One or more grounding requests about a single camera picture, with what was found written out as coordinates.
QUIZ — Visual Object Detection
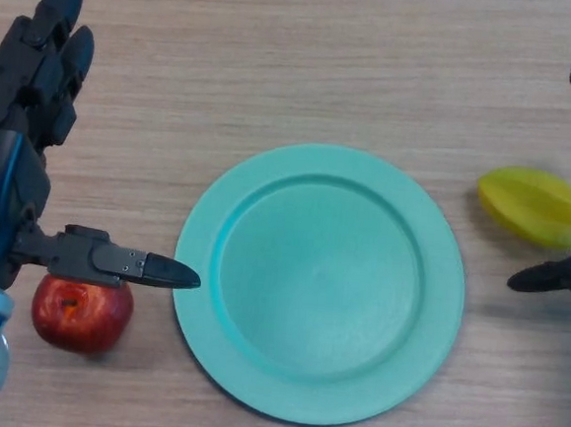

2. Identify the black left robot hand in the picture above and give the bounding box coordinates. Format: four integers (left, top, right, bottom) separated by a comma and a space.
0, 0, 223, 308

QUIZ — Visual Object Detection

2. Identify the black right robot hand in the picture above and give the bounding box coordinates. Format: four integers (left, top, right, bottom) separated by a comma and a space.
505, 63, 571, 296

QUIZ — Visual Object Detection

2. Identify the yellow starfruit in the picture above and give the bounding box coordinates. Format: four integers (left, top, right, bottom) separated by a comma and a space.
472, 163, 571, 251

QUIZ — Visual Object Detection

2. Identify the green round plate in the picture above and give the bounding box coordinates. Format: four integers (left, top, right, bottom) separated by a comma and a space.
162, 132, 477, 427

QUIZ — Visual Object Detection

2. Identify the red apple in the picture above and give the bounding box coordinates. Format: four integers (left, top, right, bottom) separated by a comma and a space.
28, 272, 137, 359

